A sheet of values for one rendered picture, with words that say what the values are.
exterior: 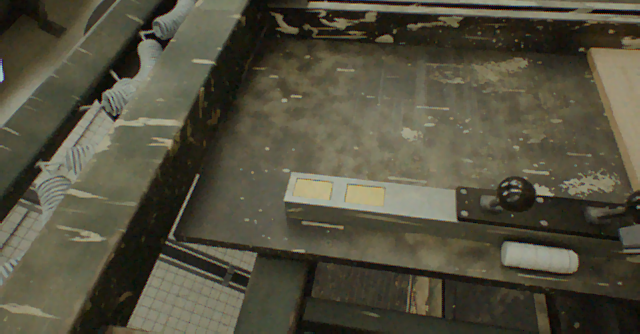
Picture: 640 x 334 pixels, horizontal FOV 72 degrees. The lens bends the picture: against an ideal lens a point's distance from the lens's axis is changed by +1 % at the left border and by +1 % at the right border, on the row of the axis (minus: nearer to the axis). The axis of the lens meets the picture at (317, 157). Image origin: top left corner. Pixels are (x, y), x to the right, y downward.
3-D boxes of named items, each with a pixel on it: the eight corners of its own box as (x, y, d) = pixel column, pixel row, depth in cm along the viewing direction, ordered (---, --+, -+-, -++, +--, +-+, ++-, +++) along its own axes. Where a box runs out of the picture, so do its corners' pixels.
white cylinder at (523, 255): (501, 269, 54) (571, 279, 53) (508, 257, 52) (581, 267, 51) (499, 248, 56) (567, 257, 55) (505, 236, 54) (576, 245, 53)
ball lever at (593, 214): (609, 235, 53) (685, 229, 40) (574, 231, 54) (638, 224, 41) (609, 203, 54) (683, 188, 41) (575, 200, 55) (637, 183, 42)
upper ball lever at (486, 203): (503, 222, 55) (542, 214, 42) (471, 218, 56) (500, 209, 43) (504, 192, 56) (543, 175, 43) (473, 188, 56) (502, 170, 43)
